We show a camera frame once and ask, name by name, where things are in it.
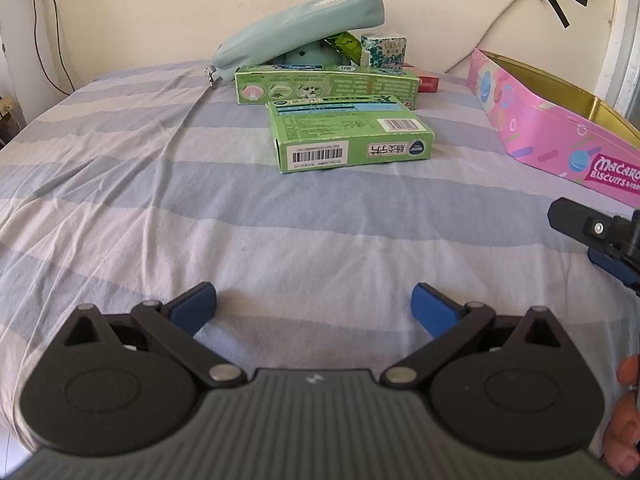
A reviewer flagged striped bed sheet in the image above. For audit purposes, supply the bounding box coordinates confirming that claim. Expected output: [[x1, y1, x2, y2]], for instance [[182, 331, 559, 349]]
[[0, 60, 640, 461]]

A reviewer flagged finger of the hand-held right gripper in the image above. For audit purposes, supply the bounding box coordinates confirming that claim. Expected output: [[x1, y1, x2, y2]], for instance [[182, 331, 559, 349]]
[[547, 197, 640, 296]]

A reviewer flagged teal pencil case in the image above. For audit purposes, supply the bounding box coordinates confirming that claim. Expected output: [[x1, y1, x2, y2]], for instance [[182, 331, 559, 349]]
[[204, 0, 387, 90]]

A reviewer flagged tan box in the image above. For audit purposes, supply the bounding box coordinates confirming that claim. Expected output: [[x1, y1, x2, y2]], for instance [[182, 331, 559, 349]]
[[0, 92, 26, 148]]

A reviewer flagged green toothpaste box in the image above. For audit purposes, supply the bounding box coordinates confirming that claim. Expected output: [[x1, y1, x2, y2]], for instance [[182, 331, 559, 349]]
[[234, 62, 421, 109]]

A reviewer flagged pink biscuit tin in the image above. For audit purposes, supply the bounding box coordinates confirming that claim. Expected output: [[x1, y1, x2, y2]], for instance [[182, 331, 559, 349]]
[[467, 48, 640, 209]]

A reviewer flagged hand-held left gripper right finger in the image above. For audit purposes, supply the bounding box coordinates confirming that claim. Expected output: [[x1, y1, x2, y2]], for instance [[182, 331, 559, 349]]
[[380, 283, 566, 388]]

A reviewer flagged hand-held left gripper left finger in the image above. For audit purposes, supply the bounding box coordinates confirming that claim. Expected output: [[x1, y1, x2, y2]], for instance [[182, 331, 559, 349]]
[[62, 282, 247, 388]]

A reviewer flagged grey wall cable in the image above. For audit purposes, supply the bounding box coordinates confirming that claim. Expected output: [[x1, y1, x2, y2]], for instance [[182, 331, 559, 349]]
[[445, 0, 531, 75]]

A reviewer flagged teal plush toy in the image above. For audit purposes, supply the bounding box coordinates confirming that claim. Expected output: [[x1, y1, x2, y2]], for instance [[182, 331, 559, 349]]
[[284, 41, 353, 67]]

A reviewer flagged green snack packet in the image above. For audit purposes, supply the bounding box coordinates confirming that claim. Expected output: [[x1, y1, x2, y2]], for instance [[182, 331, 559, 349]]
[[322, 31, 362, 67]]

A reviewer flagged person's right hand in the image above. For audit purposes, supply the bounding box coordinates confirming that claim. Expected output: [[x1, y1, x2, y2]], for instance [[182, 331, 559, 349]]
[[602, 354, 640, 476]]

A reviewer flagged patterned tissue box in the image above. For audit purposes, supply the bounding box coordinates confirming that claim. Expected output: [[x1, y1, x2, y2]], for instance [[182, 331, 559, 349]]
[[359, 31, 407, 72]]

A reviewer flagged red cigarette box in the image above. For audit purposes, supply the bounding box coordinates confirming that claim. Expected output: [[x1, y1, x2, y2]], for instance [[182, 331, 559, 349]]
[[402, 62, 440, 93]]

